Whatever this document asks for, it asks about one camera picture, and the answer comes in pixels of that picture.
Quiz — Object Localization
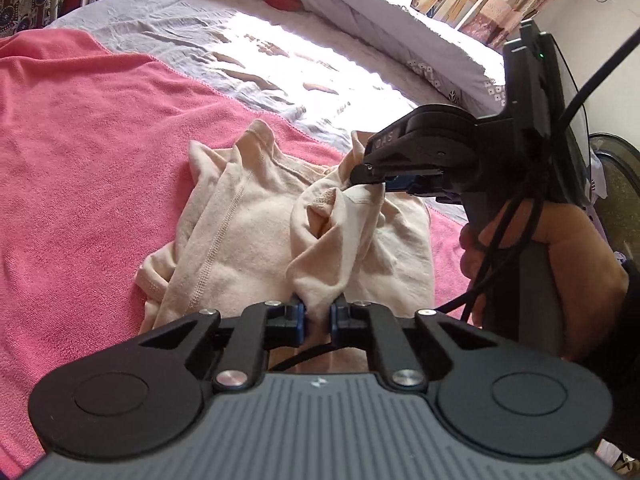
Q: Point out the black cable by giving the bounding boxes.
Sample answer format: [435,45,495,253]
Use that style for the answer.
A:
[270,30,640,373]

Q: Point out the pink towel blanket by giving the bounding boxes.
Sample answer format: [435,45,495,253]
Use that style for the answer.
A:
[0,27,471,466]

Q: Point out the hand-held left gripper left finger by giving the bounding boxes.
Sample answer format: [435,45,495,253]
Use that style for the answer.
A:
[137,300,307,393]

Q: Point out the round mesh fan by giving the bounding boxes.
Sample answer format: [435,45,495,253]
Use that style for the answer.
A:
[587,132,640,261]

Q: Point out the grey bed sheet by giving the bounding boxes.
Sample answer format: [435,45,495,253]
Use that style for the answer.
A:
[45,0,471,221]

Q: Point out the beige t-shirt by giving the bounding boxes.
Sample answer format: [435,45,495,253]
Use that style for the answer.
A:
[135,119,436,376]

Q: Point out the person's right hand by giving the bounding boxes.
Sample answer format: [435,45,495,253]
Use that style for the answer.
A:
[459,199,630,363]

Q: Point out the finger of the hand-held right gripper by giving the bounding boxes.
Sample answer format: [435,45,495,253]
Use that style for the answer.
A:
[349,162,446,186]
[382,176,463,203]

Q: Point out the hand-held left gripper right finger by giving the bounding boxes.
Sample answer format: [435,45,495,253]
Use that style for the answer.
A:
[330,296,501,392]

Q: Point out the grey floral quilt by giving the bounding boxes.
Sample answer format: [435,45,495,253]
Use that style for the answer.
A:
[240,0,511,121]

